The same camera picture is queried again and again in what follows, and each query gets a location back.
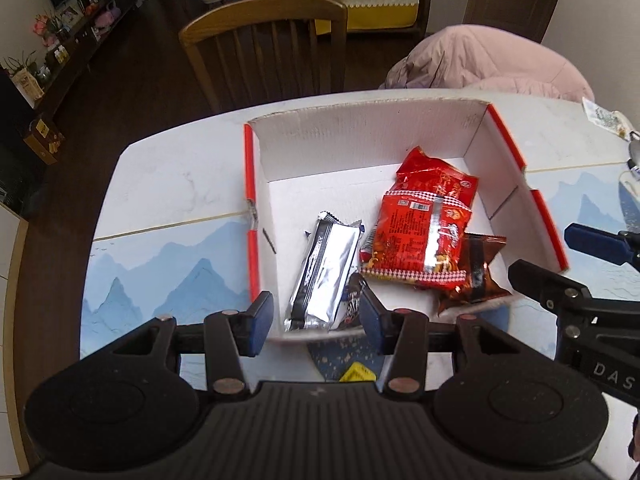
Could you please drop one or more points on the wooden dining chair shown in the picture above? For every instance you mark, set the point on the wooden dining chair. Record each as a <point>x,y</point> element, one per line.
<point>261,51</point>

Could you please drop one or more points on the yellow minion snack packet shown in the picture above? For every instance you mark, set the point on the yellow minion snack packet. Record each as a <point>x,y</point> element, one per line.
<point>357,373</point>

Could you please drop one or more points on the grey desk lamp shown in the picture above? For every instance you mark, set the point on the grey desk lamp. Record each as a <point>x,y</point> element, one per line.
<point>634,154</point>

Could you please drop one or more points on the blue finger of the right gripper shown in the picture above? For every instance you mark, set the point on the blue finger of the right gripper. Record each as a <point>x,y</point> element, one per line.
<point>609,327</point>
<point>617,248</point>

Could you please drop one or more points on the brown cardboard gift box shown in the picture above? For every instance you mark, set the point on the brown cardboard gift box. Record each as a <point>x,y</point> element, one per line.
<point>45,140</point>

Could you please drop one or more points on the silver foil cookie pack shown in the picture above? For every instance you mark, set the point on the silver foil cookie pack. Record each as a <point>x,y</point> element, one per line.
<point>320,292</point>

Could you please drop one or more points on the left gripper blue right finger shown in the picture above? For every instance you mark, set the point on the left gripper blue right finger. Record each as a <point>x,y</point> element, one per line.
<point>402,336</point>

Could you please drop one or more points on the white paper packet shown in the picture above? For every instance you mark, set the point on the white paper packet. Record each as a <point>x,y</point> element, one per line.
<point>613,122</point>

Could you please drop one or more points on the dark tv cabinet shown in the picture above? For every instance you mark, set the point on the dark tv cabinet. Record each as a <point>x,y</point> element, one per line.
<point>21,168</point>

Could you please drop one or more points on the pink jacket on chair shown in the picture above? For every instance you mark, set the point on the pink jacket on chair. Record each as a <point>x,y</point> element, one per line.
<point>486,58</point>

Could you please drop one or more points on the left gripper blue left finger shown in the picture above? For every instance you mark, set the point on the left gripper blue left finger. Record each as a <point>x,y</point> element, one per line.
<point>228,335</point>

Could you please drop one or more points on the red checkered snack packet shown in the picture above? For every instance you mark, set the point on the red checkered snack packet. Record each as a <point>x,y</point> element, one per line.
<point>425,174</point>

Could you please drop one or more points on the black small snack packet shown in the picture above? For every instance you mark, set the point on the black small snack packet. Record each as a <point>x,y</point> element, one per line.
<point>348,312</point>

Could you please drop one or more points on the large red snack bag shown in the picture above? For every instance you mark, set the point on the large red snack bag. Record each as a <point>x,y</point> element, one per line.
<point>417,240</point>

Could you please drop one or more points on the person right hand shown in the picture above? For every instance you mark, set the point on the person right hand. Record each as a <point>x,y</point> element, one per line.
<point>634,444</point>

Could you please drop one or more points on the red cardboard box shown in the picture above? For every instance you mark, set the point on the red cardboard box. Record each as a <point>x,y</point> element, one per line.
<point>343,158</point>

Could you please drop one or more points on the blue mountain table mat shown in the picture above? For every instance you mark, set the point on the blue mountain table mat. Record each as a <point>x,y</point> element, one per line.
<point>200,268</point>

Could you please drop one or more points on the dark red foil snack bag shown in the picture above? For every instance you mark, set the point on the dark red foil snack bag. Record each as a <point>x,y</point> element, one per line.
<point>478,251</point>

